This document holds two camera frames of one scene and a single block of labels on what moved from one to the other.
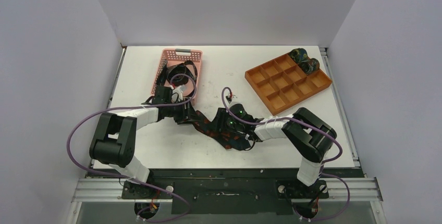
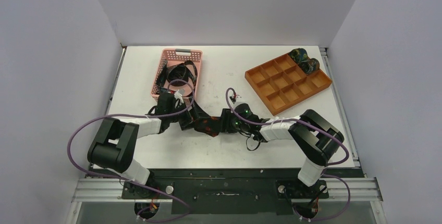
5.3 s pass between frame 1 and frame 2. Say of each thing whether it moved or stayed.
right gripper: stayed
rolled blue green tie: stayed
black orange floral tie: moved
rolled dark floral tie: stayed
